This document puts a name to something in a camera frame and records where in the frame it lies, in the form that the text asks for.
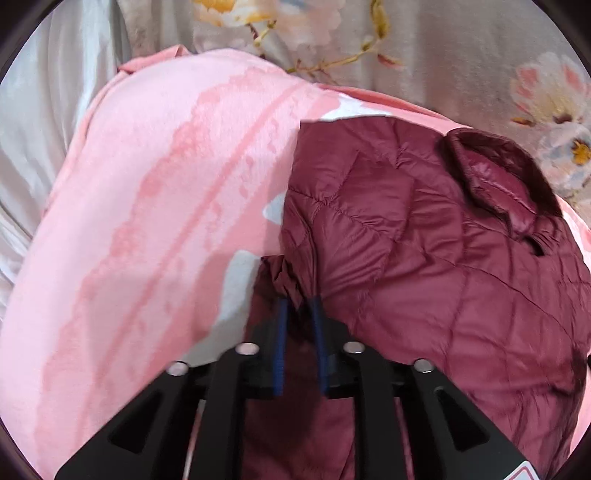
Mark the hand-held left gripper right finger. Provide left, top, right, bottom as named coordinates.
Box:
left=308, top=296, right=541, bottom=480

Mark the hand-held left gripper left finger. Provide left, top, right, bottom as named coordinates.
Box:
left=54, top=298, right=291, bottom=480

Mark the maroon quilted puffer jacket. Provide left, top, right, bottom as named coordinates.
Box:
left=240, top=116, right=588, bottom=480

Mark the pink printed blanket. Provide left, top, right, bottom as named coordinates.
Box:
left=0, top=48, right=591, bottom=480

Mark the grey floral bedsheet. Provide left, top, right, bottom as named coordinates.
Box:
left=115, top=0, right=591, bottom=210

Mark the white satin cloth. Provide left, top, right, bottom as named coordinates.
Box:
left=0, top=0, right=139, bottom=324

